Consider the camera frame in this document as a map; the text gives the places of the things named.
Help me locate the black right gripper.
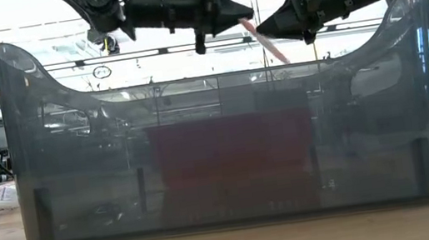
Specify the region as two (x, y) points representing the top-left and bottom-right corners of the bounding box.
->
(251, 0), (361, 53)

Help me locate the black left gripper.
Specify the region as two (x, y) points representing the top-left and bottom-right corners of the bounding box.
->
(119, 0), (261, 66)

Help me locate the black hanging device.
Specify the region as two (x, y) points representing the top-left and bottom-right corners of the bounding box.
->
(85, 23), (122, 59)

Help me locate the grey transparent plastic bin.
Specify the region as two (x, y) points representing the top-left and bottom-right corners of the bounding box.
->
(0, 0), (429, 240)

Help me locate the thin black looped cable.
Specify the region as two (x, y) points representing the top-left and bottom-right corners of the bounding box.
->
(90, 63), (114, 82)

